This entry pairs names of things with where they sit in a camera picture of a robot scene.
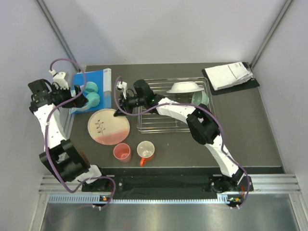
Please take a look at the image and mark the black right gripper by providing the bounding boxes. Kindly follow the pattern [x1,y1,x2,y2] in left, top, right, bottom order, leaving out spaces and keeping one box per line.
[115,92,146,117]

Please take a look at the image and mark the pink plate with leaf motif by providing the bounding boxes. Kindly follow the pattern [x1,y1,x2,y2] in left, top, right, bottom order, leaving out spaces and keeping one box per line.
[88,109,130,145]

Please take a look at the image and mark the chrome wire dish rack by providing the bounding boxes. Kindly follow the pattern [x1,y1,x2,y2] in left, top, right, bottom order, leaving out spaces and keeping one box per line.
[137,77,215,134]

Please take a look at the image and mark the white plate blue rim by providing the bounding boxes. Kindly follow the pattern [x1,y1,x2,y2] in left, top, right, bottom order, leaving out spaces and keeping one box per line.
[166,81,204,93]

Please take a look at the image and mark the mint green ceramic bowl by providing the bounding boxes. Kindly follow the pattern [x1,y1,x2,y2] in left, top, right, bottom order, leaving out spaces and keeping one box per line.
[191,91,209,105]

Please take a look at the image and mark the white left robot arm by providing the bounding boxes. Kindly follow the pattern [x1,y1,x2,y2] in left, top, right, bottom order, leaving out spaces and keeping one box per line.
[28,79,109,191]

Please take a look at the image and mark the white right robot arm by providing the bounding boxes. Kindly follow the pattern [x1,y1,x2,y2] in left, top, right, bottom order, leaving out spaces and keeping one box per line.
[114,77,247,191]

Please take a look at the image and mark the blue book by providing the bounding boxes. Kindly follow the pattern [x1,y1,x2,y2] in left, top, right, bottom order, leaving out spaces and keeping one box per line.
[73,68,112,114]

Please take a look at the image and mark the pink plastic cup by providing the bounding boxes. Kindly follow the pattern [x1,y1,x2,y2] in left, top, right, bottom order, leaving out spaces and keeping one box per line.
[113,143,131,163]

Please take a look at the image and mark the orange ceramic mug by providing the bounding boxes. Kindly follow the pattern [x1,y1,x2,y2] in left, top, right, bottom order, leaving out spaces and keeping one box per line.
[137,141,155,167]

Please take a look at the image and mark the white paper stack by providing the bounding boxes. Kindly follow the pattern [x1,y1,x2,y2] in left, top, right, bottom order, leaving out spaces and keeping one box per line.
[204,62,254,91]

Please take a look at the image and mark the black clipboard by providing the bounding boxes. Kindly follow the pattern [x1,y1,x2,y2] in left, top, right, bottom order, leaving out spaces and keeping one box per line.
[202,62,260,95]

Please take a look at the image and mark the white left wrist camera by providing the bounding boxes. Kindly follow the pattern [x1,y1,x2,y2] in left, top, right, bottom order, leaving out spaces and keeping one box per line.
[49,69,69,90]

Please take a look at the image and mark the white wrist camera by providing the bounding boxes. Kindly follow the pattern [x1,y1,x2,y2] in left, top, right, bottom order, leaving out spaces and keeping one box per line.
[49,69,69,90]
[116,80,128,99]

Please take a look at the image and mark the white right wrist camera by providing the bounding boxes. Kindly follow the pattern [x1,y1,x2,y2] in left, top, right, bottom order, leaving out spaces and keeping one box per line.
[116,80,128,99]

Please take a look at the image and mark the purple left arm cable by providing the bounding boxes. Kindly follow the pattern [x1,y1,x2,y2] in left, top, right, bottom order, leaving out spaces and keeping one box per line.
[44,59,116,207]

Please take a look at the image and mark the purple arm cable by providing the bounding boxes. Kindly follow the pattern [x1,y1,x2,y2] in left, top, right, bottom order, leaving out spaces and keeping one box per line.
[113,76,251,207]
[44,59,116,207]

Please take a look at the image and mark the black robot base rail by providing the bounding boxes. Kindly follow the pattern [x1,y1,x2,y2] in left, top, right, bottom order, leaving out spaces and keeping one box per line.
[82,175,253,194]

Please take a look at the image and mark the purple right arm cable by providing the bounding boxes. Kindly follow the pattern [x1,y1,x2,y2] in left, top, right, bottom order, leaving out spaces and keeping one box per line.
[113,76,251,207]

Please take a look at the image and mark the grey slotted cable duct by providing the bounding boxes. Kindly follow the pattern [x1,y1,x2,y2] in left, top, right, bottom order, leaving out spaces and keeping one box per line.
[49,194,240,205]

